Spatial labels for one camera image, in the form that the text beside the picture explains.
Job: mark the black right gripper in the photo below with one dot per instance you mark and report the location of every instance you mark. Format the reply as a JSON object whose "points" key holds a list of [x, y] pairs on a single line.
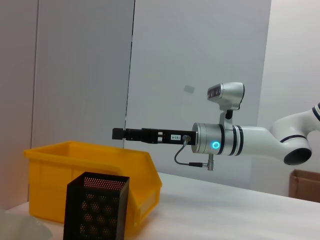
{"points": [[177, 137]]}

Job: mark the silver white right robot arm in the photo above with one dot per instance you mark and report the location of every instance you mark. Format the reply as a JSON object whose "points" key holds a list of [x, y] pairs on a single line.
{"points": [[255, 140]]}

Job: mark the black mesh pen holder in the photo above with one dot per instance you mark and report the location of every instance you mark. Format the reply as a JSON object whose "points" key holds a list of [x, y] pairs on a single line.
{"points": [[100, 212]]}

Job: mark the green glass fruit plate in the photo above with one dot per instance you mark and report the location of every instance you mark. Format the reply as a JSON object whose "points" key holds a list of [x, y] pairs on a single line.
{"points": [[20, 227]]}

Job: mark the yellow plastic bin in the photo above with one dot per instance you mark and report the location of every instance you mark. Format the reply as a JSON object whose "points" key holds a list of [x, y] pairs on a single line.
{"points": [[50, 175]]}

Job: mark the brown cardboard box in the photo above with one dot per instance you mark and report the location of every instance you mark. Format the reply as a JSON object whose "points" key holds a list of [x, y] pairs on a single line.
{"points": [[305, 185]]}

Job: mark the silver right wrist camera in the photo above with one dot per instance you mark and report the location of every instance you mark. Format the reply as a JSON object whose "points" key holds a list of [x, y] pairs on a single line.
{"points": [[230, 93]]}

